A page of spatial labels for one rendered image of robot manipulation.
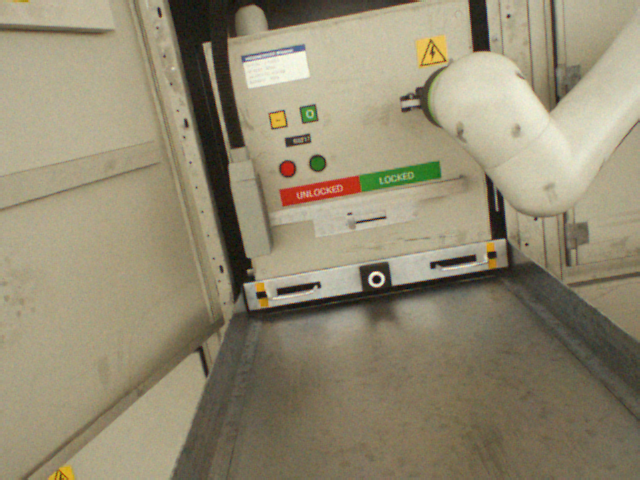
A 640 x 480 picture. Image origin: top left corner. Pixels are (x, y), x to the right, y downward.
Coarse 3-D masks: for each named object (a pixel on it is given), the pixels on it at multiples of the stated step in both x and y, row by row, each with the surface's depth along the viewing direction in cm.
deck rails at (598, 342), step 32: (512, 256) 111; (512, 288) 106; (544, 288) 96; (256, 320) 113; (544, 320) 91; (576, 320) 85; (608, 320) 74; (224, 352) 90; (576, 352) 80; (608, 352) 76; (224, 384) 86; (608, 384) 71; (224, 416) 80; (192, 448) 66; (224, 448) 73
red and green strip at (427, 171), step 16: (352, 176) 109; (368, 176) 109; (384, 176) 109; (400, 176) 109; (416, 176) 109; (432, 176) 109; (288, 192) 110; (304, 192) 110; (320, 192) 110; (336, 192) 110; (352, 192) 110
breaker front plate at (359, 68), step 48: (240, 48) 102; (336, 48) 103; (384, 48) 103; (240, 96) 105; (288, 96) 105; (336, 96) 105; (384, 96) 105; (336, 144) 107; (384, 144) 107; (432, 144) 107; (480, 192) 110; (288, 240) 112; (336, 240) 112; (384, 240) 113; (432, 240) 113; (480, 240) 113
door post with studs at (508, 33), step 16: (496, 0) 101; (512, 0) 101; (496, 16) 102; (512, 16) 102; (496, 32) 103; (512, 32) 102; (496, 48) 103; (512, 48) 103; (528, 48) 103; (528, 64) 104; (528, 80) 105; (512, 208) 112; (512, 224) 113; (528, 224) 112; (512, 240) 113; (528, 240) 113
